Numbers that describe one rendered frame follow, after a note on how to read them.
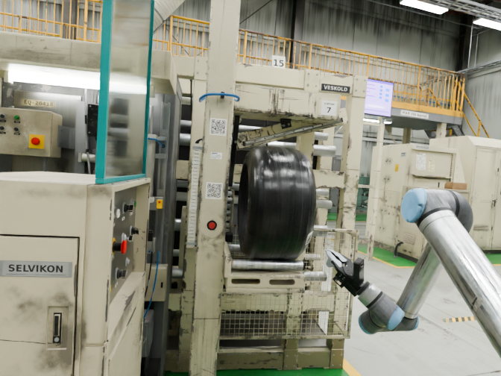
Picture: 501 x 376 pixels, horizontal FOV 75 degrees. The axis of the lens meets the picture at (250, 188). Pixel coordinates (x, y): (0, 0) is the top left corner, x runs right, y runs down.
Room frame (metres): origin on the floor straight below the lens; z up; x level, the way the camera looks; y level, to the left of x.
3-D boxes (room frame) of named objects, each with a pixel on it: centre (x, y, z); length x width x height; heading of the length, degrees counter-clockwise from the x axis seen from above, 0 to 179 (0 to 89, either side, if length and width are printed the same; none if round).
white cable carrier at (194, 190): (1.52, 0.25, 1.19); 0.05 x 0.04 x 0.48; 9
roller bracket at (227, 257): (1.59, 0.10, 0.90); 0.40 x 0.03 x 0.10; 9
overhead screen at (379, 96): (5.23, -1.87, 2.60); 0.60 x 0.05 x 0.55; 107
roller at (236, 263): (1.48, -0.10, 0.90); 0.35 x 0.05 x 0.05; 99
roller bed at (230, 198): (1.96, 0.20, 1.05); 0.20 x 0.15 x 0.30; 99
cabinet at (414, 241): (5.59, -3.16, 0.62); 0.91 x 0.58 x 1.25; 107
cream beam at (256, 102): (1.93, -0.16, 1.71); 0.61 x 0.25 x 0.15; 99
